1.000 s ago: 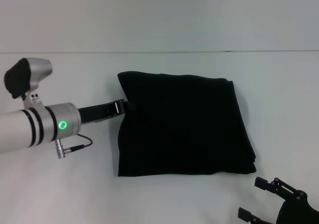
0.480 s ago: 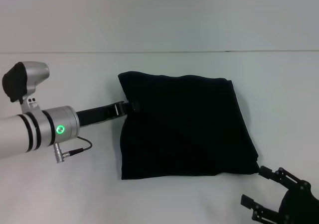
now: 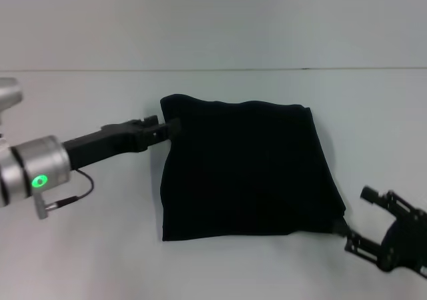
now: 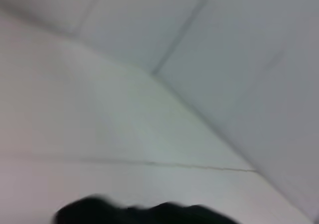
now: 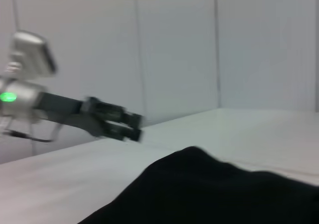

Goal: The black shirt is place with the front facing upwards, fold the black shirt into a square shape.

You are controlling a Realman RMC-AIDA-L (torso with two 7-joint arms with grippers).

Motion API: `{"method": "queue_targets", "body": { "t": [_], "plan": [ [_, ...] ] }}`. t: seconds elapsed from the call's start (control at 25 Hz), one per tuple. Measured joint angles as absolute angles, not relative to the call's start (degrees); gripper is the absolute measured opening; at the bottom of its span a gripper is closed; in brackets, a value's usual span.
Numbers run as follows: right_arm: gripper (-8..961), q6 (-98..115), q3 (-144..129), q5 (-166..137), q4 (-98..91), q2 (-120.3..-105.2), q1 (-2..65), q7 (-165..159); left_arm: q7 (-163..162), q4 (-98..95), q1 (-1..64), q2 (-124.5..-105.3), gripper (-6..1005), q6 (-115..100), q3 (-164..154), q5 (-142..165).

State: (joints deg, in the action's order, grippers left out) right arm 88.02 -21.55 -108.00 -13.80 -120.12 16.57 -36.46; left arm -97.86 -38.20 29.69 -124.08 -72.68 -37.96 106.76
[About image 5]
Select left arm cable with plug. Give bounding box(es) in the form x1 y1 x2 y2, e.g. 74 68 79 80
0 116 63 143

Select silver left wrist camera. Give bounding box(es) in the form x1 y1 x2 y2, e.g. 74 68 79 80
6 30 58 78

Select black shirt with FREE print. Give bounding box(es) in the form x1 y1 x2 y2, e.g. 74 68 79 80
77 146 319 224

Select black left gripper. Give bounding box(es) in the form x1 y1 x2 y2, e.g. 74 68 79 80
37 91 146 143

